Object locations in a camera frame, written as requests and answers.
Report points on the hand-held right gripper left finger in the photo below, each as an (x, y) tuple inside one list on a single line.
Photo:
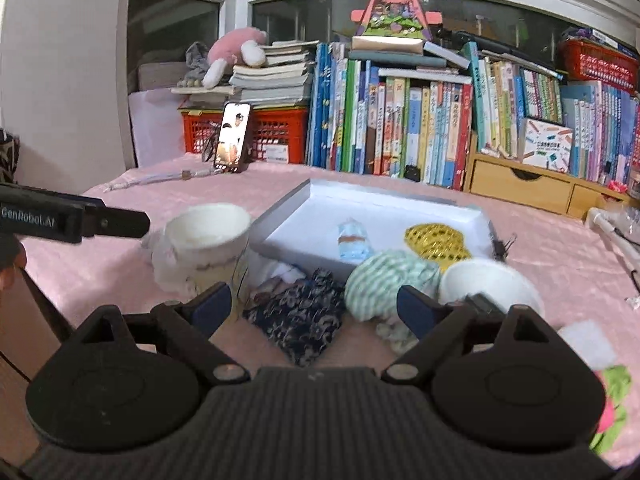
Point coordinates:
[(215, 306)]

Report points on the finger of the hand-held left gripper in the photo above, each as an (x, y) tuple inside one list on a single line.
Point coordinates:
[(120, 222)]

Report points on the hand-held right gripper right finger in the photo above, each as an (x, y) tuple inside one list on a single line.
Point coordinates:
[(414, 311)]

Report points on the green striped cloth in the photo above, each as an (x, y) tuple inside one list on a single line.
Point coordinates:
[(387, 277)]

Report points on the gold sequin scrunchie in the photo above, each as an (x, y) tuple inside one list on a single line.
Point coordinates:
[(435, 245)]

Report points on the white sock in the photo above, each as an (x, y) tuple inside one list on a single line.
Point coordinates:
[(285, 275)]

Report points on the dark floral scrunchie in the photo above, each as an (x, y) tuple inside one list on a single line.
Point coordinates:
[(300, 320)]

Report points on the white shallow box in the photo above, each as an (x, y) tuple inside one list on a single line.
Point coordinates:
[(380, 212)]

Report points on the green scrunchie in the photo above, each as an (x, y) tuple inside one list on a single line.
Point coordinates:
[(617, 382)]

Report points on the pink scrunchie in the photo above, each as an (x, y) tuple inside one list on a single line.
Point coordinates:
[(606, 415)]

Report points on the person's left hand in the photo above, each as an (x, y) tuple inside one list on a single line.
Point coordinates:
[(5, 278)]

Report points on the pink tablecloth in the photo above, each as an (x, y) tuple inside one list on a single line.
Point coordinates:
[(115, 260)]

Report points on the white board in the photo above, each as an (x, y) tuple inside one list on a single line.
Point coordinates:
[(155, 130)]

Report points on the black binder clip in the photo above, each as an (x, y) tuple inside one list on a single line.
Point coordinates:
[(504, 250)]

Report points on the small black object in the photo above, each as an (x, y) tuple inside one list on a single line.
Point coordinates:
[(411, 173)]

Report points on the smartphone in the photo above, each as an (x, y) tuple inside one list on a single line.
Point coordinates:
[(232, 135)]

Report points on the beige box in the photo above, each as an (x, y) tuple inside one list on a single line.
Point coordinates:
[(160, 76)]

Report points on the wooden drawer organizer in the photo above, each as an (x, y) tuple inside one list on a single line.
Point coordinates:
[(510, 182)]

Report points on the white cotton pad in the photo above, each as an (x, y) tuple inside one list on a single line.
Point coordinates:
[(587, 345)]

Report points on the grey plush toy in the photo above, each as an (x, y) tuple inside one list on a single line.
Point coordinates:
[(196, 60)]

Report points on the red plastic basket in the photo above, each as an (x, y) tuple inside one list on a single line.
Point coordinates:
[(277, 130)]

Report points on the row of children's books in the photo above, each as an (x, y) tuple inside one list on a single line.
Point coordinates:
[(430, 125)]

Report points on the pink plush toy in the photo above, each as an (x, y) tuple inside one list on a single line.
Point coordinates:
[(230, 47)]

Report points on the colourful patterned box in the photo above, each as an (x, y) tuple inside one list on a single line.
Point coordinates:
[(545, 145)]

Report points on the white lamp tube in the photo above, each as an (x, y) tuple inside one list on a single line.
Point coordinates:
[(612, 232)]

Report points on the stack of paperback books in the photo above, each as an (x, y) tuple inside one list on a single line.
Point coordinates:
[(280, 77)]

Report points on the small clear packet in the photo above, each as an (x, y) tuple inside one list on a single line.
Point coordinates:
[(633, 302)]

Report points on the clear plastic bag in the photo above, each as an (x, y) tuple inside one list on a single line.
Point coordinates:
[(625, 217)]

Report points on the pink hair flower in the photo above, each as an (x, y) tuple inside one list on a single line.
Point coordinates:
[(616, 186)]

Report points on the gold flat box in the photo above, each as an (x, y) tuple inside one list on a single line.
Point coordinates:
[(387, 44)]

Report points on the black bar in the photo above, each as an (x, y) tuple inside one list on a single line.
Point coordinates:
[(500, 45)]

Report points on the red basket with white print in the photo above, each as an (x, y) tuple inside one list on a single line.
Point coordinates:
[(597, 67)]

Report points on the pink triangular toy house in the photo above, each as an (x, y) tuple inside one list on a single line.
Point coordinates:
[(392, 5)]

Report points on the blue flat box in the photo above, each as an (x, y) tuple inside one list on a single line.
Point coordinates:
[(600, 37)]

